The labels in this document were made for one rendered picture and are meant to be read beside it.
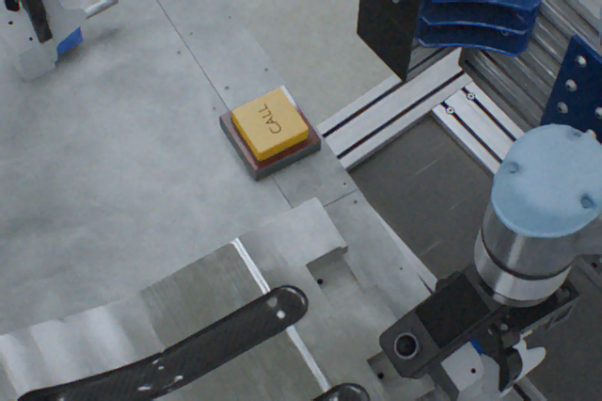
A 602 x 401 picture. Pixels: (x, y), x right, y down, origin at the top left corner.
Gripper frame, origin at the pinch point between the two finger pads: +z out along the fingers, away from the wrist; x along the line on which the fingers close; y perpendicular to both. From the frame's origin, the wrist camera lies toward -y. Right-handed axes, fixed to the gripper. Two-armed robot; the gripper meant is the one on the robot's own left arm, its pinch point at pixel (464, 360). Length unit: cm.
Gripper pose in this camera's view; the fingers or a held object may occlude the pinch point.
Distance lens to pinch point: 116.2
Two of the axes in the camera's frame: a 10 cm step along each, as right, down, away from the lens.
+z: -0.2, 4.6, 8.9
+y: 8.5, -4.6, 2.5
